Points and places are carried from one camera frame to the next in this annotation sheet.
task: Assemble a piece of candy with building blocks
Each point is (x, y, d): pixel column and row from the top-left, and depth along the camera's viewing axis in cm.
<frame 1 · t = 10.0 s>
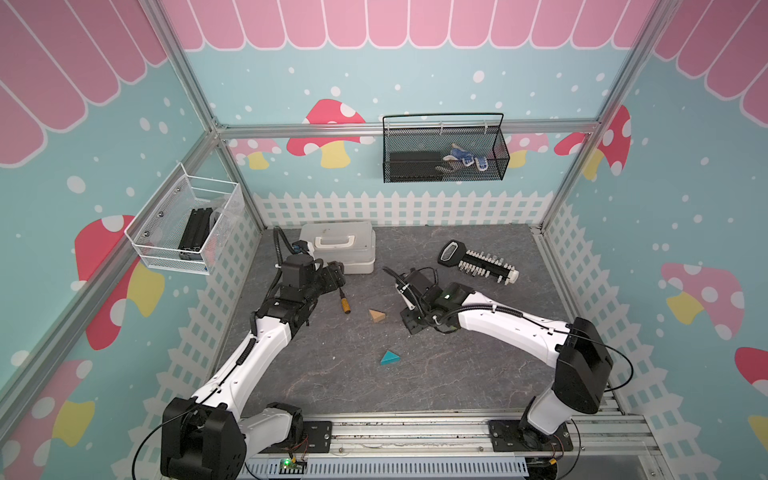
left hand: (332, 273, 83), fingers open
right hand: (410, 317, 83), fingers closed
translucent white plastic toolbox: (352, 244, 101), point 13 cm above the table
yellow handled screwdriver: (346, 306, 99), point 2 cm above the table
natural wooden triangle block: (376, 315, 96), point 2 cm above the table
teal triangle block: (389, 358, 87), point 2 cm above the table

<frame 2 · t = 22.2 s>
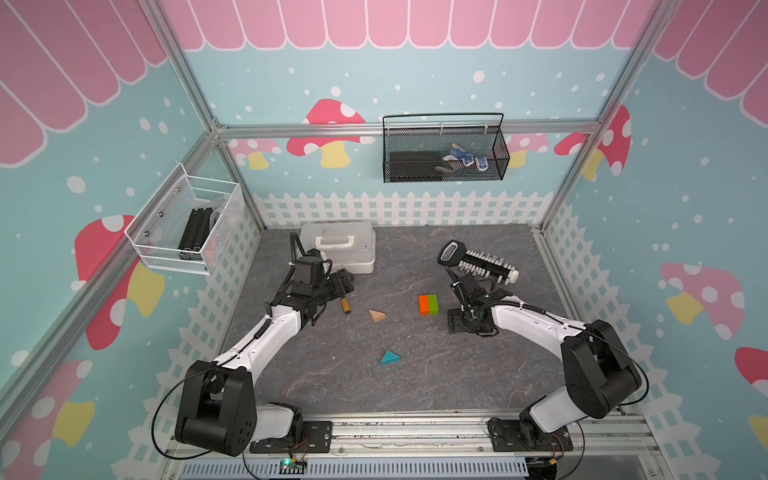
left hand: (345, 284, 88), fingers open
right hand: (460, 323, 91), fingers open
orange cube block: (424, 305, 99), point 2 cm above the table
green cube block: (433, 302, 99), point 2 cm above the table
the other named things where they were.

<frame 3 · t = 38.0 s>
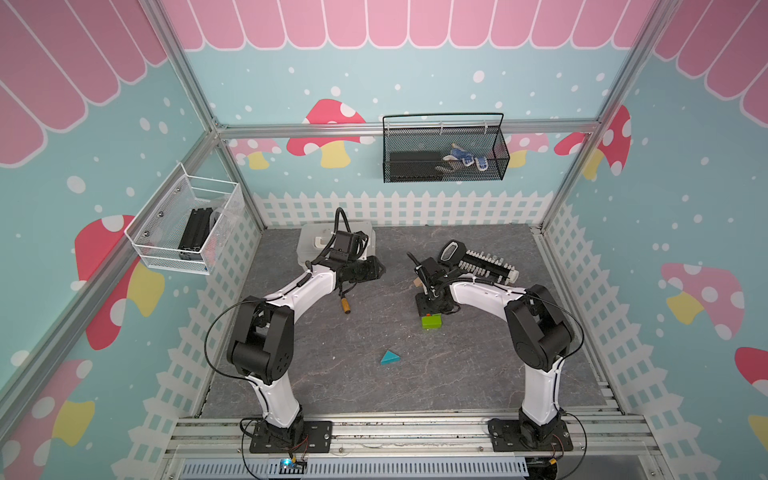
left hand: (381, 273, 92), fingers open
right hand: (425, 307, 96), fingers open
green cube block: (432, 322, 94), point 3 cm above the table
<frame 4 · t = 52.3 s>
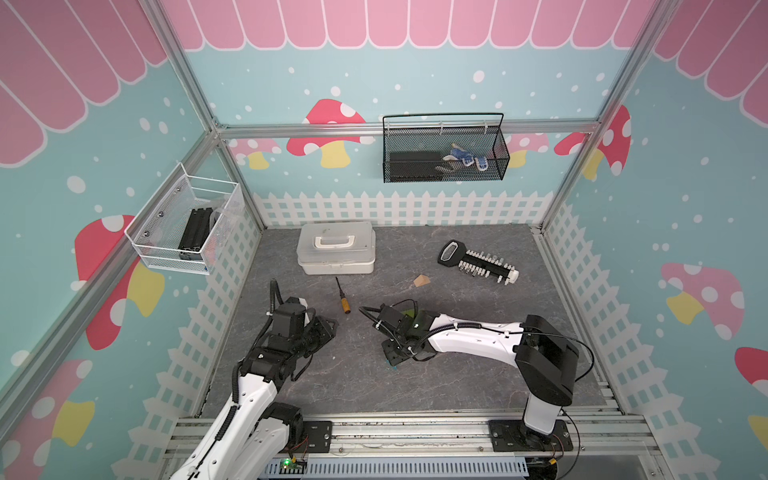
left hand: (336, 330, 80), fingers open
right hand: (391, 353, 84), fingers open
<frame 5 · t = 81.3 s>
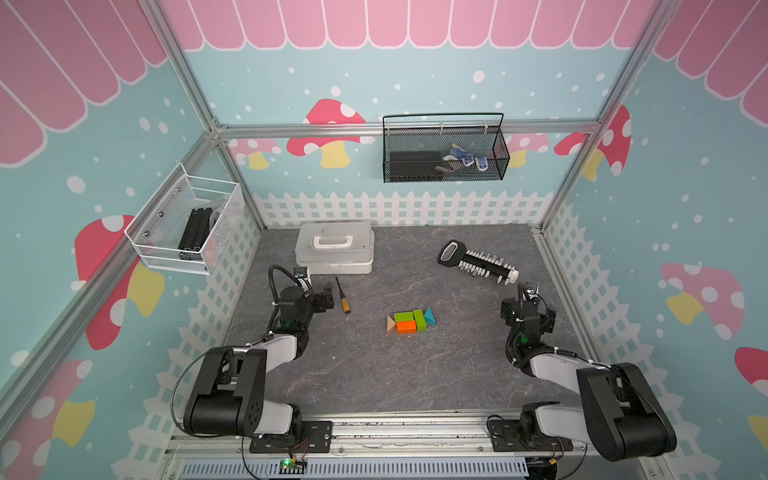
left hand: (316, 288, 93), fingers open
right hand: (529, 301, 90), fingers open
natural wooden triangle block: (390, 325, 94), point 2 cm above the table
green block: (420, 319, 94), point 3 cm above the table
